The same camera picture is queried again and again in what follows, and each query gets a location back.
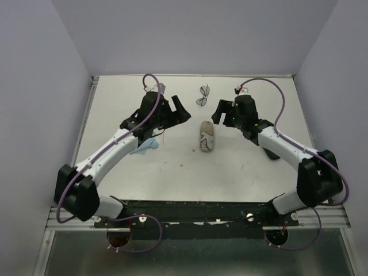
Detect marbled glasses case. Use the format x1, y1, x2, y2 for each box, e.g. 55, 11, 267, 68
200, 121, 214, 152

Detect blue cleaning cloth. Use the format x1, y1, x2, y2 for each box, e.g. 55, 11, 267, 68
129, 137, 159, 155

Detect black glasses case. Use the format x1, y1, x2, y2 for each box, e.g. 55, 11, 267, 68
262, 147, 280, 161

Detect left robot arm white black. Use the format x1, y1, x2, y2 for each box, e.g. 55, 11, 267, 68
54, 91, 191, 227

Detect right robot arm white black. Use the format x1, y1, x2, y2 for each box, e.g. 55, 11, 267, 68
212, 95, 343, 225

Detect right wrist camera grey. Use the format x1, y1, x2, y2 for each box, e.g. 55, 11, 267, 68
234, 85, 249, 95

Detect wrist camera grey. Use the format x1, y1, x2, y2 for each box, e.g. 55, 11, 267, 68
151, 82, 166, 95
234, 85, 249, 95

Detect dark wire-frame sunglasses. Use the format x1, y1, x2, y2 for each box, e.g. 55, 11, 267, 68
196, 85, 210, 106

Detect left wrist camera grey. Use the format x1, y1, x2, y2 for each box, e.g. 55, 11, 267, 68
151, 82, 166, 95

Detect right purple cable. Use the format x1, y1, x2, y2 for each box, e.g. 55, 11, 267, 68
238, 78, 351, 250

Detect aluminium frame rail left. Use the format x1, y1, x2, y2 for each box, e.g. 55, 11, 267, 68
71, 76, 100, 167

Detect aluminium frame rail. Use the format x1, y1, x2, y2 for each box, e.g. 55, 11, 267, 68
71, 76, 100, 167
37, 204, 354, 276

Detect black mounting base rail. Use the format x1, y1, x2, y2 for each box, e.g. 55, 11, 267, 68
94, 200, 298, 240

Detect aluminium frame rail front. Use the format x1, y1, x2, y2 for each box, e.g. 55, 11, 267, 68
37, 204, 354, 276

